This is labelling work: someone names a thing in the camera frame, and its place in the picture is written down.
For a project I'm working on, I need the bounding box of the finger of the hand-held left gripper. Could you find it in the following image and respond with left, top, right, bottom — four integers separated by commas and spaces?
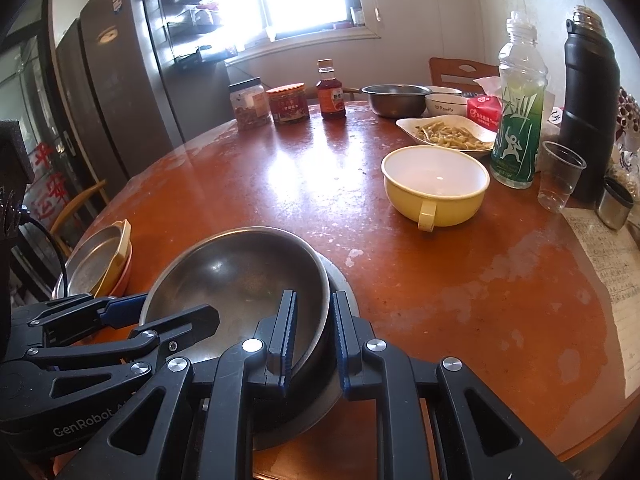
25, 303, 222, 373
11, 293, 149, 343

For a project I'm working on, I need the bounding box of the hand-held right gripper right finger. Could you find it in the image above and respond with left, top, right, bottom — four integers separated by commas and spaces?
331, 290, 576, 480

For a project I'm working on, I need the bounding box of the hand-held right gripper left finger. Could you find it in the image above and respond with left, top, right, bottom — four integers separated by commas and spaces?
60, 289, 298, 480

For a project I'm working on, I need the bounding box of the pink plate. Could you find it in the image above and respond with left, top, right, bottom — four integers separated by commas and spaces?
105, 242, 135, 298

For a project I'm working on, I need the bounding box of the cream shell-shaped plate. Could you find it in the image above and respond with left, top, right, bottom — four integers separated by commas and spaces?
65, 219, 132, 298

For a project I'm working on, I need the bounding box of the round steel pan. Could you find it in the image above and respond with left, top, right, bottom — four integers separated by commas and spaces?
52, 225, 126, 306

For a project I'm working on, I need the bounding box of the shallow steel bowl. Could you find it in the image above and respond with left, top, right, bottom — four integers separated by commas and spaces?
138, 226, 332, 386

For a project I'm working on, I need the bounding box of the wooden armchair with brown seat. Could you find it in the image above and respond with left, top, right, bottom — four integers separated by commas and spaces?
47, 178, 111, 256

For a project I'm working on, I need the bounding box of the glass door with red decals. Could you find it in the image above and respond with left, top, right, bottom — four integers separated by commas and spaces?
0, 20, 83, 301

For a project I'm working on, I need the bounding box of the black-lid clear jar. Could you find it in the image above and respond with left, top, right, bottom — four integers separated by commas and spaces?
229, 77, 273, 131

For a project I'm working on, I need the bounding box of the grey refrigerator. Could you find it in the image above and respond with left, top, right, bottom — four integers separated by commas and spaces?
47, 0, 236, 196

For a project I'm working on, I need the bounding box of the white oval dish with food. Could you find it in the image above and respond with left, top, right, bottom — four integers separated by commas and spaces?
396, 114, 501, 153

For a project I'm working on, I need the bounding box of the red-lid jar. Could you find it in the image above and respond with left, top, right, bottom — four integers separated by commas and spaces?
266, 83, 311, 125

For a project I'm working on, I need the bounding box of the brown sauce bottle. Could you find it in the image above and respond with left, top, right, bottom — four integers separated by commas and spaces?
316, 58, 347, 121

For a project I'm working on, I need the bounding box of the deep steel bowl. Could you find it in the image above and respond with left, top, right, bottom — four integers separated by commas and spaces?
361, 84, 432, 118

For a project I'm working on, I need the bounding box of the white printed bowl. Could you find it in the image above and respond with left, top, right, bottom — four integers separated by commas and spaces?
425, 91, 476, 117

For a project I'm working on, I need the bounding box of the red tissue packet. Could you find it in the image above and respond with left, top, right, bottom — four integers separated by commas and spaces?
466, 76, 505, 133

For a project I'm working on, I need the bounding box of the clear plastic cup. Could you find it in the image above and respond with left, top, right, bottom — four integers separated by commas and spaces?
537, 141, 587, 213

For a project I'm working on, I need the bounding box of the green label plastic bottle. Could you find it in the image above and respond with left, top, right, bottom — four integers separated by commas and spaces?
489, 10, 549, 190

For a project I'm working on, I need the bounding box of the printed paper sheet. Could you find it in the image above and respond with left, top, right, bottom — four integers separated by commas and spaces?
560, 202, 640, 396

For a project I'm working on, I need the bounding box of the wooden chair with cut-out back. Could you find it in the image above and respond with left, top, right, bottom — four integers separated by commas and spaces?
428, 57, 501, 95

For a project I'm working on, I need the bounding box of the steel thermos cap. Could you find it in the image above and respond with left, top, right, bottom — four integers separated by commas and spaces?
595, 176, 635, 231

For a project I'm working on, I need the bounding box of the black side rack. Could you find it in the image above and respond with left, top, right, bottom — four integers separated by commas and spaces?
165, 0, 238, 66

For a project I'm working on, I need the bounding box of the black thermos flask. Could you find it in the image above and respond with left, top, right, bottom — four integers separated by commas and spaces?
557, 5, 622, 204

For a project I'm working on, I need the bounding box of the brown dotted bag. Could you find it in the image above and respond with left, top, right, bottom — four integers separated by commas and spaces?
616, 86, 640, 136

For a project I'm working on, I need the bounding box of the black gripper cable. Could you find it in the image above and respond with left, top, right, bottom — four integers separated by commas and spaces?
15, 216, 68, 291

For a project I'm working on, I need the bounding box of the yellow bowl with handle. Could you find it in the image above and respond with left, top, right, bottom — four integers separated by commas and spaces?
381, 145, 491, 232

